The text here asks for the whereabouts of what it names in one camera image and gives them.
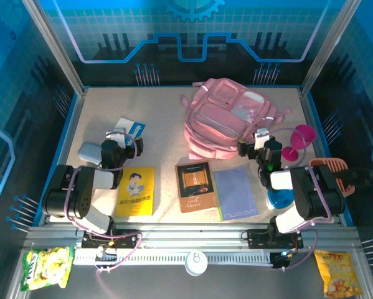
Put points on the white blue notebook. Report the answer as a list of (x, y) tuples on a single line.
[(136, 127)]

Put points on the grey pencil case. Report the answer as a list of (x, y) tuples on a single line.
[(88, 152)]

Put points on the pink student backpack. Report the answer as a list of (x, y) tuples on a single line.
[(223, 118)]

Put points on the purple notebook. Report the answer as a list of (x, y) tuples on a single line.
[(236, 193)]

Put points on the yellow cartoon cover book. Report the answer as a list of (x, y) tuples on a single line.
[(136, 196)]

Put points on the brown cover book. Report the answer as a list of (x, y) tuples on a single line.
[(195, 187)]

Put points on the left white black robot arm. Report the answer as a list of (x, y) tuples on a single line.
[(80, 193)]

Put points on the green yellow candy bag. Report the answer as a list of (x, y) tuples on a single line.
[(46, 268)]

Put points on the yellow snack bag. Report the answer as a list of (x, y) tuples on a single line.
[(338, 274)]

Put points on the magenta plastic goblet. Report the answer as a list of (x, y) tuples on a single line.
[(303, 134)]

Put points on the blue bowl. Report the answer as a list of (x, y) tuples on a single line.
[(279, 201)]

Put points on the orange cream utensil holder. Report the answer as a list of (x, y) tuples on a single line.
[(331, 163)]

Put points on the black tool in holder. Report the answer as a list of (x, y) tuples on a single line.
[(357, 177)]

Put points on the white round can lid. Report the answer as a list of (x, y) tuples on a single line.
[(196, 263)]

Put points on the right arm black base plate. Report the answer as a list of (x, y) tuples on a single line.
[(257, 240)]

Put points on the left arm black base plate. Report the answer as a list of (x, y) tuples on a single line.
[(124, 241)]

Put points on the aluminium mounting rail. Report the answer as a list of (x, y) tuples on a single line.
[(189, 233)]

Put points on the aluminium frame post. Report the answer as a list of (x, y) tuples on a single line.
[(53, 46), (324, 46)]

